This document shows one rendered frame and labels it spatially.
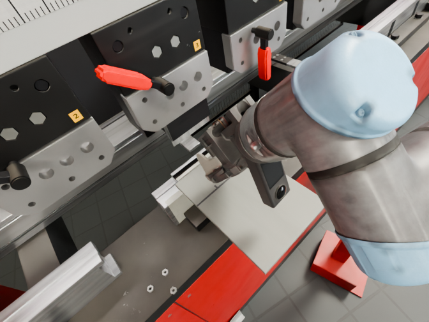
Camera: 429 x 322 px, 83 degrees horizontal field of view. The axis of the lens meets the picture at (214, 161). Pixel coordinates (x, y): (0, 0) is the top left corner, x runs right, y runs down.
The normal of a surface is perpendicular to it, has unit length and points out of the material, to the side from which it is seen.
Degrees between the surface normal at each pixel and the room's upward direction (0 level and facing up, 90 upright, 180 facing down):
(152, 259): 0
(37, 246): 0
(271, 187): 72
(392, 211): 43
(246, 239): 0
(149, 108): 90
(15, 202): 90
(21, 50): 90
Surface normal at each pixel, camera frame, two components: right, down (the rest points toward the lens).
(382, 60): 0.29, -0.15
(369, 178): -0.23, 0.13
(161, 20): 0.66, 0.51
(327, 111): -0.76, 0.54
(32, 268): -0.17, -0.62
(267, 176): 0.61, 0.26
